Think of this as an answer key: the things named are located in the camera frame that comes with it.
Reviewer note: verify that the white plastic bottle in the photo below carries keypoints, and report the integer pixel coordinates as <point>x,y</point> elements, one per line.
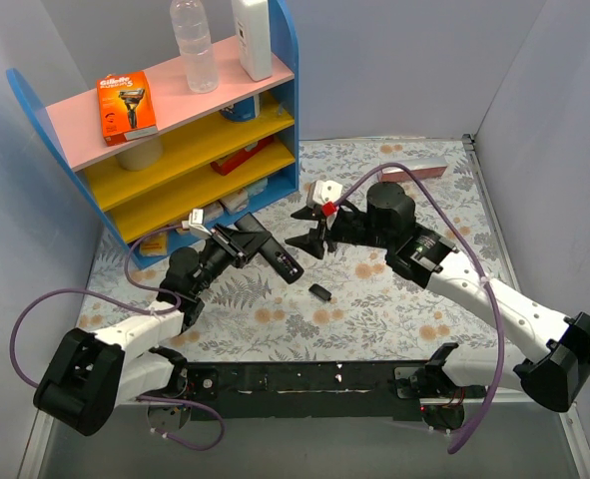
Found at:
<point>252,23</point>

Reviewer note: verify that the red silver long box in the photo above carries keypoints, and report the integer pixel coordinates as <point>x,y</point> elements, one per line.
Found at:
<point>422,168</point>

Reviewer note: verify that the clear plastic water bottle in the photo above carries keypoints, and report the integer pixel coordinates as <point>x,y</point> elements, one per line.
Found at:
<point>193,37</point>

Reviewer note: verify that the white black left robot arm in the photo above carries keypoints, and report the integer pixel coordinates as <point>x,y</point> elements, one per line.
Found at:
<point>92,373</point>

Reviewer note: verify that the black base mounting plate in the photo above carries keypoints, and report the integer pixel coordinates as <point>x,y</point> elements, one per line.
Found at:
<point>397,389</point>

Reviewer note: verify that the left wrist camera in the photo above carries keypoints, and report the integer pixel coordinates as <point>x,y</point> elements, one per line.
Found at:
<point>195,225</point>

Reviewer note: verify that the white orange soap pack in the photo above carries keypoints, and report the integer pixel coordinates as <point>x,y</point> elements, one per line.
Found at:
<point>235,202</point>

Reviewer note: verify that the blue white cylindrical can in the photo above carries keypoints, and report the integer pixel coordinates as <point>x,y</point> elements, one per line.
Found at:
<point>243,110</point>

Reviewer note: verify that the yellow pack on shelf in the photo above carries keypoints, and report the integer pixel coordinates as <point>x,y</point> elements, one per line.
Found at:
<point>154,245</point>

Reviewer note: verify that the black remote battery cover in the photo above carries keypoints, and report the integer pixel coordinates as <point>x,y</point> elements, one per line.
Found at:
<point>320,292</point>

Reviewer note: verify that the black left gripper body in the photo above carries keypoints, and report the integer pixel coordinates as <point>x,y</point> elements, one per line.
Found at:
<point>231,244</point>

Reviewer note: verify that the aluminium table edge rail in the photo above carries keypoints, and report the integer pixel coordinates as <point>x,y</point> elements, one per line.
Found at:
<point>468,142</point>

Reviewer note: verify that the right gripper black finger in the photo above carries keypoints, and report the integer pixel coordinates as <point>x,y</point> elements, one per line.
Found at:
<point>316,242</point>
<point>308,213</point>

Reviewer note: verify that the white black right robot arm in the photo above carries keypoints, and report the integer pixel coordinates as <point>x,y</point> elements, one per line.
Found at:
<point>547,353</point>

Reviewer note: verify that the orange razor box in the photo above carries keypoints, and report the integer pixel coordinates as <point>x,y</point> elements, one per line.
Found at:
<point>125,108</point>

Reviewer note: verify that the blue shelf unit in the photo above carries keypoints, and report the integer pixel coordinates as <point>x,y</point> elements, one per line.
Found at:
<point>193,133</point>

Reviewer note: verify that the teal soap pack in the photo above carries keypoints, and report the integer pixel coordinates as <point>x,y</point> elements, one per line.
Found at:
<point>257,187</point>

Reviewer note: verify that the beige cylindrical container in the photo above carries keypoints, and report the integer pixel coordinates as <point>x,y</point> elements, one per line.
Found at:
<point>141,156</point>

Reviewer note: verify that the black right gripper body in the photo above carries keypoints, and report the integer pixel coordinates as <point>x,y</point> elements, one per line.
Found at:
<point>325,230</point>

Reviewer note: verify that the red flat box on shelf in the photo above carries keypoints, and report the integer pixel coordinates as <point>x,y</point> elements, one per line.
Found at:
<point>226,164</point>

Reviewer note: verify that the black TV remote control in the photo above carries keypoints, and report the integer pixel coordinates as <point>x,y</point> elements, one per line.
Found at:
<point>282,262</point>

